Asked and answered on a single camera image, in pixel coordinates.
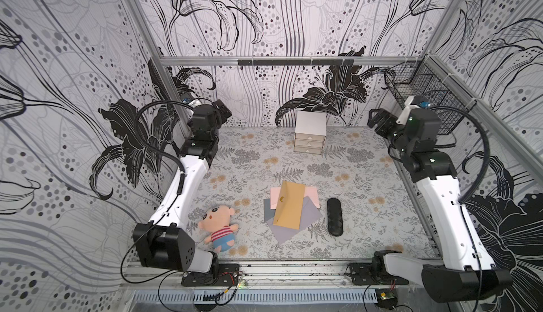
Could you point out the black wire basket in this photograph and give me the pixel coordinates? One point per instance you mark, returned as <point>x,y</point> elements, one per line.
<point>417,79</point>

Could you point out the white slotted cable duct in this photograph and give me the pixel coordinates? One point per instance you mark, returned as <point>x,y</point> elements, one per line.
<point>261,296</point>

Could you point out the tan kraft envelope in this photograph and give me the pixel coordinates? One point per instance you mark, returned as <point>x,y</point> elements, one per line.
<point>289,206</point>

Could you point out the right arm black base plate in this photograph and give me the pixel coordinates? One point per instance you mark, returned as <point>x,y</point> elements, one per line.
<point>369,274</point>

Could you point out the small green circuit board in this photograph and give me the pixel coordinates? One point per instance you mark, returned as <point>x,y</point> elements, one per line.
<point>386,299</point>

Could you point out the black wall bar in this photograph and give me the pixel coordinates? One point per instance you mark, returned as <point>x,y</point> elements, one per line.
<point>291,62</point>

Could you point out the pink envelope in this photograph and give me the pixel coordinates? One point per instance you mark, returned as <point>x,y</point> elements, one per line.
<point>311,192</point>

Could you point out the dark grey envelope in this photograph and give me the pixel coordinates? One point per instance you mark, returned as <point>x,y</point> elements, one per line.
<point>268,212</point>

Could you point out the pig plush toy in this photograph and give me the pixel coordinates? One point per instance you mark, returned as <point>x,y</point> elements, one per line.
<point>221,233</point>

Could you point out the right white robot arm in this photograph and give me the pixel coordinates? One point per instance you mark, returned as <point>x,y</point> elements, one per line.
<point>466,271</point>

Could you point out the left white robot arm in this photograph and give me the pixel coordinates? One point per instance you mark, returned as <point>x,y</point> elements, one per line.
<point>163,241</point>

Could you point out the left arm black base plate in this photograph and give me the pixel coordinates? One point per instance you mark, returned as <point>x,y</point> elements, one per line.
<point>220,275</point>

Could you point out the white mini drawer box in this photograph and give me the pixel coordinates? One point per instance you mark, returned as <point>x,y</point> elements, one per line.
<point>310,132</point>

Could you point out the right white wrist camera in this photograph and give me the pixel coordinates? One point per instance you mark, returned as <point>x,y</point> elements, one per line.
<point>411,103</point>

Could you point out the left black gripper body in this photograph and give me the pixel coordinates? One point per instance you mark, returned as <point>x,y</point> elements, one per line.
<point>220,118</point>

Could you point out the black remote control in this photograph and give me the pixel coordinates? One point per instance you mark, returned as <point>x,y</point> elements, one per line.
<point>335,224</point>

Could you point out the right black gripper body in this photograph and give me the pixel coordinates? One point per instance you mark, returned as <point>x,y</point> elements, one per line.
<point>380,120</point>

